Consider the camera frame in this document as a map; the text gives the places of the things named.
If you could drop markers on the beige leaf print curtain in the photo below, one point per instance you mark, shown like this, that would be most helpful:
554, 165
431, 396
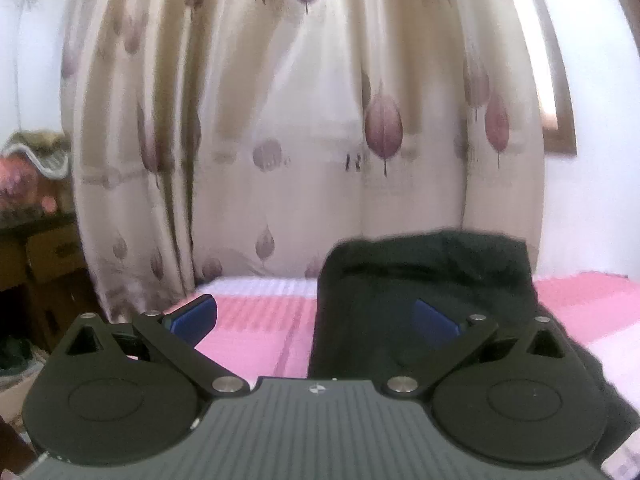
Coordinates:
280, 110

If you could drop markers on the floral cloth pile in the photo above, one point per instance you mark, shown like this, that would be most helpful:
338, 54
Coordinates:
32, 170

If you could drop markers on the brown wooden window frame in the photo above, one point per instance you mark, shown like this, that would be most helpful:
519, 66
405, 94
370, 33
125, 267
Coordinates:
560, 110

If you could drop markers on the black jacket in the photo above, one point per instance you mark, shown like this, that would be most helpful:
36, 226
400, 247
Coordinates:
380, 285

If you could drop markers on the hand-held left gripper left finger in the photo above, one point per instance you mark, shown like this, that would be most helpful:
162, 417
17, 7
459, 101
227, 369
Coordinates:
192, 320

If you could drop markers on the pink checked bed sheet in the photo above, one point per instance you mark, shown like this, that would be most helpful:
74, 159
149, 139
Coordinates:
265, 330

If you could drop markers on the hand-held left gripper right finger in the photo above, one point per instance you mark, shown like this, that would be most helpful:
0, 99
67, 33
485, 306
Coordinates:
432, 325

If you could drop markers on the brown wooden cabinet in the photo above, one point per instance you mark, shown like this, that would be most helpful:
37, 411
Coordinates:
50, 280

